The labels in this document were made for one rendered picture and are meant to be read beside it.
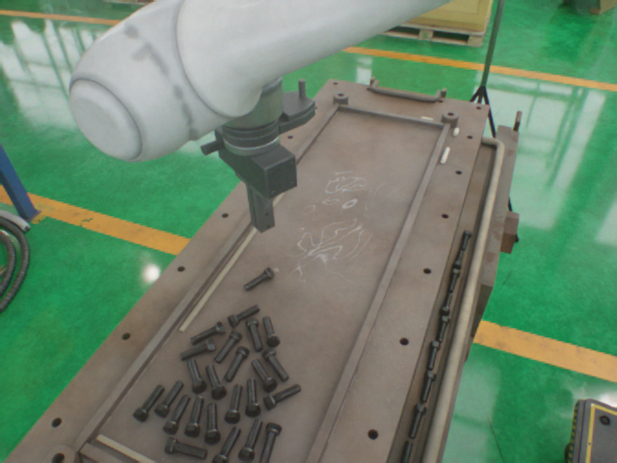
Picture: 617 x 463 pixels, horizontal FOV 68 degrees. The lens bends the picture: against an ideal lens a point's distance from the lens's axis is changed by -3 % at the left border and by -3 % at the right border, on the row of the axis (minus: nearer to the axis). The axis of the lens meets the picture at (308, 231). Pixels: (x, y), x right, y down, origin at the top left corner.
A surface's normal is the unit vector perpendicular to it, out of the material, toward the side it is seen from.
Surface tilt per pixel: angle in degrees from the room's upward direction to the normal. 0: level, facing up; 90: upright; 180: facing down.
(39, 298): 0
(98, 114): 93
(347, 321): 0
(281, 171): 90
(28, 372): 0
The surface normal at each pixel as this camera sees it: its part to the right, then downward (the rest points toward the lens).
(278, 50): -0.09, 0.66
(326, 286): -0.03, -0.73
